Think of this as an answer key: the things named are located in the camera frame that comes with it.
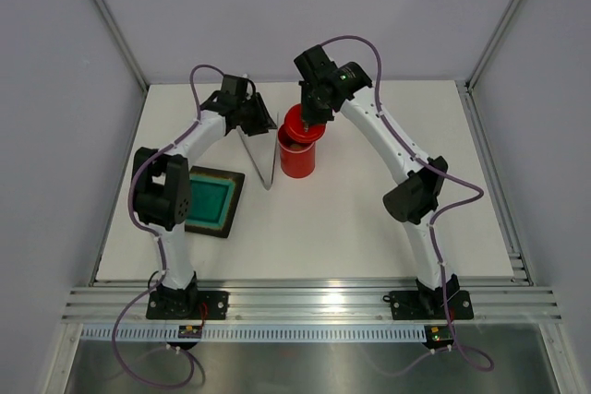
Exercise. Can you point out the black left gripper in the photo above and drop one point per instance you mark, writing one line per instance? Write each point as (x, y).
(263, 121)

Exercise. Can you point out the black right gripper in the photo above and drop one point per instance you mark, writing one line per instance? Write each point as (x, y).
(309, 115)

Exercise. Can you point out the red lid with metal handle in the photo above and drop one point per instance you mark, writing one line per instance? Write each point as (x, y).
(298, 130)

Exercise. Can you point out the stainless steel tongs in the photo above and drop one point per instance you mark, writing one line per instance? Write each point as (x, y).
(262, 152)

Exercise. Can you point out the red cylindrical canister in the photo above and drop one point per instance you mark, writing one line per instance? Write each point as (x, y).
(296, 165)

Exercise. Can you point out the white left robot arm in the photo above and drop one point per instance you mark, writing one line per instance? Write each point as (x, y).
(159, 196)

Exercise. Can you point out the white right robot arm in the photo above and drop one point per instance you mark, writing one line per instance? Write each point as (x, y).
(418, 181)

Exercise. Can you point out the black green square plate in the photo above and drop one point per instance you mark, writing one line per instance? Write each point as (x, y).
(215, 197)

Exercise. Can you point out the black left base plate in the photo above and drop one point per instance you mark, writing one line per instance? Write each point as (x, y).
(212, 305)

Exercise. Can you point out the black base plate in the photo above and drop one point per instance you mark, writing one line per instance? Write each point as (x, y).
(405, 305)
(212, 305)

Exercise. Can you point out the left aluminium frame post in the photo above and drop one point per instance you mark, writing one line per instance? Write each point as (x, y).
(108, 19)

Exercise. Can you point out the aluminium frame post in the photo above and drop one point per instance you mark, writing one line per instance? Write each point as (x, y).
(108, 19)
(494, 42)

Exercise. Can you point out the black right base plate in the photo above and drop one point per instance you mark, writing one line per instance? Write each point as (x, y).
(405, 305)

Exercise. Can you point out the aluminium mounting rail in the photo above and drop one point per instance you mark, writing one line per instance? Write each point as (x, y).
(347, 301)

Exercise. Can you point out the right aluminium frame post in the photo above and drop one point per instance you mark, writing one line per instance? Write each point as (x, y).
(494, 42)

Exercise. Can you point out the white slotted cable duct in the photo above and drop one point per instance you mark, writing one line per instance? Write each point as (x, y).
(257, 333)

